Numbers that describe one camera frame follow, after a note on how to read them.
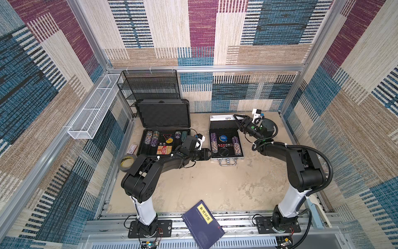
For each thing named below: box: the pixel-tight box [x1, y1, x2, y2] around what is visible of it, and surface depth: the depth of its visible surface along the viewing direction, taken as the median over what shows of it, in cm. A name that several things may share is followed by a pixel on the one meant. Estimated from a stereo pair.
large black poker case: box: [135, 99, 191, 157], surface depth 102 cm
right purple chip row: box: [232, 135, 242, 156], surface depth 101 cm
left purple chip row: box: [210, 132, 219, 154], surface depth 102 cm
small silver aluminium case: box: [208, 114, 245, 167], surface depth 101 cm
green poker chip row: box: [181, 130, 188, 143], surface depth 107 cm
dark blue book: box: [181, 199, 226, 249], surface depth 76 cm
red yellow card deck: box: [156, 145, 173, 155], surface depth 101 cm
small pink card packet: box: [126, 144, 138, 155], surface depth 103 cm
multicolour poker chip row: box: [144, 130, 160, 148], surface depth 104 cm
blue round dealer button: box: [218, 134, 229, 143], surface depth 107 cm
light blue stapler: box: [304, 196, 333, 230], surface depth 75 cm
